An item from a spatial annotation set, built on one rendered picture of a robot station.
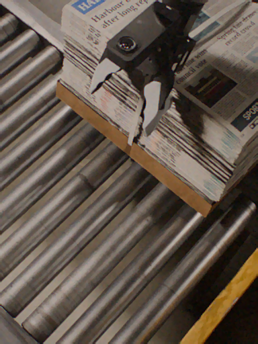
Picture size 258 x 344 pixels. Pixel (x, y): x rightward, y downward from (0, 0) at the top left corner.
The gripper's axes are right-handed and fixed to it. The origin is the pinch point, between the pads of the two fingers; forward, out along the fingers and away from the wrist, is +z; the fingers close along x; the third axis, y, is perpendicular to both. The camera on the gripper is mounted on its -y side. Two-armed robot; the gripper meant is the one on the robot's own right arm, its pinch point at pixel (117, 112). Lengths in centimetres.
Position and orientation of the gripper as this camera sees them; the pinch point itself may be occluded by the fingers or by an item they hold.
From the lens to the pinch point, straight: 83.9
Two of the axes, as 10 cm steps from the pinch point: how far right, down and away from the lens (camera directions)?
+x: -7.4, -6.1, 2.8
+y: 5.5, -3.1, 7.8
